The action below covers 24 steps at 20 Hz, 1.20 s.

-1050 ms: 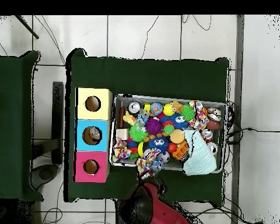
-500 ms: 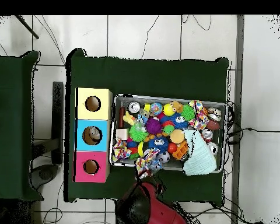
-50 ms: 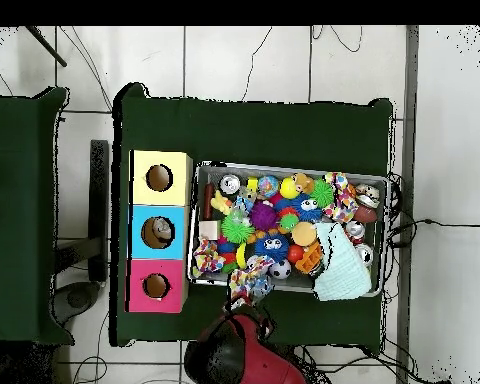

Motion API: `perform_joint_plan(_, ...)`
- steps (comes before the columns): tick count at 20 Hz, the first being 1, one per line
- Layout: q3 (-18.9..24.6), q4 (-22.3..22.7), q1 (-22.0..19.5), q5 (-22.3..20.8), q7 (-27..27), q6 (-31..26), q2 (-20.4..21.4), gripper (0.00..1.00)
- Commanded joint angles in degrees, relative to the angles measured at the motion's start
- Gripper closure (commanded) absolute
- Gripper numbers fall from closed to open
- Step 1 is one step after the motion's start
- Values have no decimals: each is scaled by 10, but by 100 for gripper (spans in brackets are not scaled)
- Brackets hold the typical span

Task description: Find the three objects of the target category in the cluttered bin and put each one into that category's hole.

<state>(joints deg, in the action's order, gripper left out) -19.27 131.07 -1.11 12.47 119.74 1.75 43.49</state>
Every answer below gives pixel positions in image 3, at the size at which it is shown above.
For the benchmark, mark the polka-dot colourful cloth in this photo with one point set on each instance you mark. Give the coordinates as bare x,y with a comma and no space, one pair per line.
244,278
342,200

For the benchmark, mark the clear plastic bottle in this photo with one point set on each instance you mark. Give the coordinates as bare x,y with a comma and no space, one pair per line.
162,230
262,288

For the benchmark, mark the orange plastic block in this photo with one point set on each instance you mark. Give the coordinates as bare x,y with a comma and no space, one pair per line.
310,258

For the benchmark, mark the mint waffle cloth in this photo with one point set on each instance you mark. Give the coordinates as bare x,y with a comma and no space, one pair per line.
344,264

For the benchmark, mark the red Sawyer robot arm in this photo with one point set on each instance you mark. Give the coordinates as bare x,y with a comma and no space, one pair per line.
264,368

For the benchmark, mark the metal mesh bin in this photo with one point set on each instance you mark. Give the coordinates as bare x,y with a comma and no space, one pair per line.
212,170

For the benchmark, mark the wooden three-hole box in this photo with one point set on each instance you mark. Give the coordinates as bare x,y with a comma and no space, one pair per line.
172,248

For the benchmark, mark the clear bottle with blue label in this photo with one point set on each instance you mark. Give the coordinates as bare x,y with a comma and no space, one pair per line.
244,202

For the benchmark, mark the purple spiky rubber toy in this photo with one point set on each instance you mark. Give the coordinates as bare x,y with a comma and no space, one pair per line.
263,216

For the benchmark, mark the silver drink can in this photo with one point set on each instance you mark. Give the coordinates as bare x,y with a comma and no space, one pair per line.
230,184

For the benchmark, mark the globe print ball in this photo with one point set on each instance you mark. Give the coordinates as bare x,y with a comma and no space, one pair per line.
268,186

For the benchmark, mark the brown teddy bear plush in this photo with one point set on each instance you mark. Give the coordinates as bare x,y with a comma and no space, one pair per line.
306,183

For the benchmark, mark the dark green tablecloth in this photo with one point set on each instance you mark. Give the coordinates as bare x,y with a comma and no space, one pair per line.
264,132

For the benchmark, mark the black upright stand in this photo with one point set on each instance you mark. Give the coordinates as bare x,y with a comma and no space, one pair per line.
98,208

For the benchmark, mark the grey rounded base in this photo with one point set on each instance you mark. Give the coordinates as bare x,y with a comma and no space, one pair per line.
78,298

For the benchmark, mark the black rod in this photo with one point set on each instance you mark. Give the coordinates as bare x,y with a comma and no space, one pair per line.
48,48

